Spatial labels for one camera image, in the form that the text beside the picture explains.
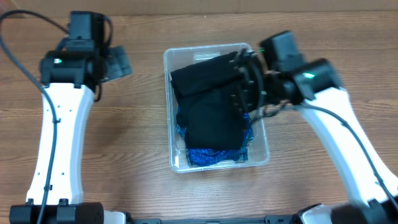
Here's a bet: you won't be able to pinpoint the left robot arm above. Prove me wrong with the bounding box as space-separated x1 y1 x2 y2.
9 11 132 223

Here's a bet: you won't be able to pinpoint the clear plastic storage bin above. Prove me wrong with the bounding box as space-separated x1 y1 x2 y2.
163 42 271 173

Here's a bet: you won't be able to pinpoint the blue denim jeans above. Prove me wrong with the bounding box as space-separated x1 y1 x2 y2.
176 105 255 167

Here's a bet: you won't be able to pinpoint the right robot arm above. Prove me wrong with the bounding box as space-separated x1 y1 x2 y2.
231 31 397 223

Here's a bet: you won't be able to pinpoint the black garment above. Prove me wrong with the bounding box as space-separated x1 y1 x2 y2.
176 86 246 151
170 51 240 98

